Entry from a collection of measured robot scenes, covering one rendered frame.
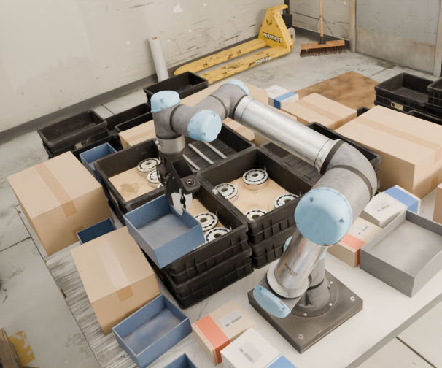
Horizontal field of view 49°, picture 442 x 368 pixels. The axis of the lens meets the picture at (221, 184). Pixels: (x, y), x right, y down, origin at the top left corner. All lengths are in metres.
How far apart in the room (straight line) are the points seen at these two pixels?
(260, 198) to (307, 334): 0.59
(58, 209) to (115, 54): 3.22
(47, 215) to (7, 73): 2.93
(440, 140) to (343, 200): 1.10
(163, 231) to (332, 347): 0.61
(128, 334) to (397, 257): 0.93
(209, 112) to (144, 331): 0.81
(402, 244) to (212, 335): 0.73
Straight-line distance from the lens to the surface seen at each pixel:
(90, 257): 1.78
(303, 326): 1.56
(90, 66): 5.02
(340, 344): 1.57
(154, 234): 1.45
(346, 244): 1.76
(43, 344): 2.81
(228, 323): 1.55
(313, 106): 2.45
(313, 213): 1.04
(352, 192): 1.06
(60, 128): 3.53
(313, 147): 1.17
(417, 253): 1.78
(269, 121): 1.21
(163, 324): 1.69
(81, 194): 2.04
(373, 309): 1.66
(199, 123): 1.17
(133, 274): 1.65
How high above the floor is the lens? 1.97
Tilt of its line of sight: 35 degrees down
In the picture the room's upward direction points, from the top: 10 degrees counter-clockwise
